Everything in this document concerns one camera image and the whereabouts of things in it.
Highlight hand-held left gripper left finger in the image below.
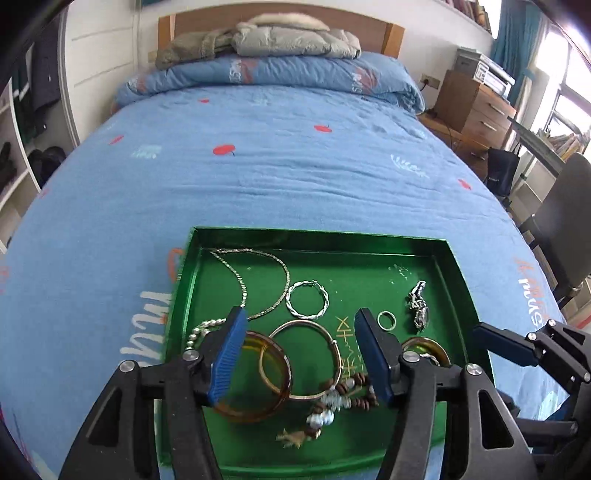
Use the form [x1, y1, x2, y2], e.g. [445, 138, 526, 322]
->
[58, 306, 250, 480]

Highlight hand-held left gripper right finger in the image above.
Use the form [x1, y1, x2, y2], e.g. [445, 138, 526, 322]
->
[353, 307, 541, 480]

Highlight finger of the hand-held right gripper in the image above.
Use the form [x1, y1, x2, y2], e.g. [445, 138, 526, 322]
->
[471, 318, 591, 386]

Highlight silver chain necklace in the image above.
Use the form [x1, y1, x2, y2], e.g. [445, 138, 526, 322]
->
[187, 248, 291, 352]

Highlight brown beaded bracelet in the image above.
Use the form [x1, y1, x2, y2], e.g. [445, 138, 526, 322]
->
[276, 371, 382, 449]

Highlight amber bangle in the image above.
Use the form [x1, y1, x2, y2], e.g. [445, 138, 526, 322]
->
[212, 330, 293, 424]

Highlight silver link wristwatch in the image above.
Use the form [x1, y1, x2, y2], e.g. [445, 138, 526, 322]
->
[406, 279, 431, 333]

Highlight small twisted silver hoop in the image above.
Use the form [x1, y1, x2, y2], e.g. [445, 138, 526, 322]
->
[285, 280, 330, 320]

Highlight green jewelry tray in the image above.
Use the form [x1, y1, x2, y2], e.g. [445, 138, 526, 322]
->
[156, 225, 495, 480]

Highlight wide gold bangle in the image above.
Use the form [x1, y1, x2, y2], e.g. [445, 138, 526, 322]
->
[401, 337, 453, 367]

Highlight thin metal bangle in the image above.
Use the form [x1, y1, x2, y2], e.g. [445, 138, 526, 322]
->
[259, 320, 343, 400]

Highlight dark office chair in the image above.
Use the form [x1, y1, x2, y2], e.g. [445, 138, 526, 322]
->
[517, 152, 591, 310]

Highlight black bag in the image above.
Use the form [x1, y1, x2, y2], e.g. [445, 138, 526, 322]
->
[485, 148, 522, 199]

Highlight blue dinosaur print bed sheet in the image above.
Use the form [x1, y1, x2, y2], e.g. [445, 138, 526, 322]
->
[0, 83, 573, 480]

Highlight grey desk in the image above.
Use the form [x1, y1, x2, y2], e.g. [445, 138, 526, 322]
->
[508, 115, 568, 167]

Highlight row of desk books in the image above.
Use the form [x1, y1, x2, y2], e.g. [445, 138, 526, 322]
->
[536, 129, 591, 162]

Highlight low wooden side table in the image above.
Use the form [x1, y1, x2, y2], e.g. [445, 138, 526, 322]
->
[418, 111, 490, 181]

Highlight wooden drawer chest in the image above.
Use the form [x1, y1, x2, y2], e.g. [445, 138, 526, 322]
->
[435, 69, 518, 148]

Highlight black shoes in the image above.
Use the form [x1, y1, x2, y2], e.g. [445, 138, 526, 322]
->
[28, 145, 68, 188]

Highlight white printer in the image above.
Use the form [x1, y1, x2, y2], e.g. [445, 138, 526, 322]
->
[455, 46, 517, 97]

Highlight folded blue duvet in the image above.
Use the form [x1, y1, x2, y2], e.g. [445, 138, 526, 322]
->
[113, 52, 426, 114]

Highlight black folded clothes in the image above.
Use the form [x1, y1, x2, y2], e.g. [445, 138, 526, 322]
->
[0, 141, 19, 195]

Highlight teal window curtain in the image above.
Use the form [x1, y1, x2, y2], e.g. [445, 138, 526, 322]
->
[492, 0, 548, 100]

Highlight olive fur-lined jacket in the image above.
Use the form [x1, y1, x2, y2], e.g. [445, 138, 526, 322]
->
[154, 28, 238, 71]

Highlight grey down jacket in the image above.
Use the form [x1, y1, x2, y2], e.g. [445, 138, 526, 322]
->
[231, 13, 362, 60]

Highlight green hanging jacket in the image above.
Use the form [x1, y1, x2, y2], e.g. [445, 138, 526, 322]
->
[9, 51, 35, 139]

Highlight row of shelf books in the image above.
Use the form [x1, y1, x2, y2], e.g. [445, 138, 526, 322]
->
[443, 0, 492, 33]

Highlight white wardrobe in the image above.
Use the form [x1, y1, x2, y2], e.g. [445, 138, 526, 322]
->
[0, 0, 139, 254]

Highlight dark hanging coat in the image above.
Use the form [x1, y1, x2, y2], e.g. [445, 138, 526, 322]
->
[30, 18, 63, 112]

